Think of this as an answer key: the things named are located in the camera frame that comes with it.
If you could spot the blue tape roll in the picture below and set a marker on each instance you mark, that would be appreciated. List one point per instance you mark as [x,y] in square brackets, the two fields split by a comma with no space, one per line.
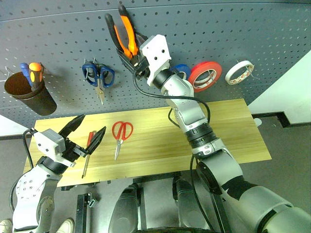
[183,68]

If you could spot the brown tool cup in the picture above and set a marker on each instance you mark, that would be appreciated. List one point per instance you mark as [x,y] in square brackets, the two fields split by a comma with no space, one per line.
[41,102]

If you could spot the red tape roll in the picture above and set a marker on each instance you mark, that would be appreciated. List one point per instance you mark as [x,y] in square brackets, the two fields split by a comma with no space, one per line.
[206,65]

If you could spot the white round table cap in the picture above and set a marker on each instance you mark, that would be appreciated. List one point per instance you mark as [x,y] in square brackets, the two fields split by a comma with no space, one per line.
[258,121]

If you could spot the grey perforated pegboard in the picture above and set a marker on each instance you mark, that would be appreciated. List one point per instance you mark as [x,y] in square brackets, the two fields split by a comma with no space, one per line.
[218,29]

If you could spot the white tape roll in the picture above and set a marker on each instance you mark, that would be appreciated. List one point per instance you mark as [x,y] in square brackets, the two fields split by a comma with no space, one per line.
[239,65]

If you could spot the dark rounded robot leg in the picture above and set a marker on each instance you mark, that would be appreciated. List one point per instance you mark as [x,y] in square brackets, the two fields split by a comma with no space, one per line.
[124,208]
[189,206]

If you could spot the silver metal bracket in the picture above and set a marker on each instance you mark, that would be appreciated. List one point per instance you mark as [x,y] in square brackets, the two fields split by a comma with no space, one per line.
[92,200]

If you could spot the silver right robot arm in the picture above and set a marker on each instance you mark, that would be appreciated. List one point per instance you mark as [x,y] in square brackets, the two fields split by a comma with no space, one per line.
[218,165]

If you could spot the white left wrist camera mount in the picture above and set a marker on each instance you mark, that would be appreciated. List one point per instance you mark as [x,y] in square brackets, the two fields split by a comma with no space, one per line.
[49,143]

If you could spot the silver tape pegboard hook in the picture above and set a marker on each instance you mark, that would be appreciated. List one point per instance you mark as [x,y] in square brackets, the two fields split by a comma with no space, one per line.
[211,76]
[253,76]

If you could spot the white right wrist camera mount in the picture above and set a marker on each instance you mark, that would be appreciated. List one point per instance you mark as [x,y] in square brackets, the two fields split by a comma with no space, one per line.
[158,53]

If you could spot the silver scissors pegboard hook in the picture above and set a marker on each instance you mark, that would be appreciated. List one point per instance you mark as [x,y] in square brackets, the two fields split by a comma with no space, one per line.
[85,61]

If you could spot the white shoe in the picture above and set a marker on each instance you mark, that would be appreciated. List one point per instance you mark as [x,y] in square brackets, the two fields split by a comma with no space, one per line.
[66,225]
[5,225]

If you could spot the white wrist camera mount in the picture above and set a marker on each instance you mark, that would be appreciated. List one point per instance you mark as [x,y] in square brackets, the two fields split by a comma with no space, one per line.
[49,143]
[158,53]

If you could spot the orange and black screwdriver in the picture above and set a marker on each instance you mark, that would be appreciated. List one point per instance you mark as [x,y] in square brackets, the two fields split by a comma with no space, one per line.
[35,70]

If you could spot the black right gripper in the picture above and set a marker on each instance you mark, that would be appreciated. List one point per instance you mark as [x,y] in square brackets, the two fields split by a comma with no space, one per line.
[141,69]

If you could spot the black metal table frame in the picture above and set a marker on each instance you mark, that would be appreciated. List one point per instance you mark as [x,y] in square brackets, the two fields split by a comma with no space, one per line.
[81,213]

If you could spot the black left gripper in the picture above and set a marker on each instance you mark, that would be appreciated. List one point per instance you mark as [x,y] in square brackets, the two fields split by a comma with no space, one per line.
[73,151]

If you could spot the orange and black pliers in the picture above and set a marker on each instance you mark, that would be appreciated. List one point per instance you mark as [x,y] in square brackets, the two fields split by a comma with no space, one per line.
[127,29]

